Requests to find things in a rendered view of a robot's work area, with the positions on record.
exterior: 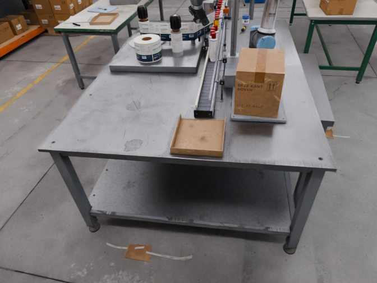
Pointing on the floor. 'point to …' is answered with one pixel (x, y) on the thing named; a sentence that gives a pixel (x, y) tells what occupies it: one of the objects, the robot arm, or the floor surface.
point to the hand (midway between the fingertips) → (200, 22)
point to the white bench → (125, 14)
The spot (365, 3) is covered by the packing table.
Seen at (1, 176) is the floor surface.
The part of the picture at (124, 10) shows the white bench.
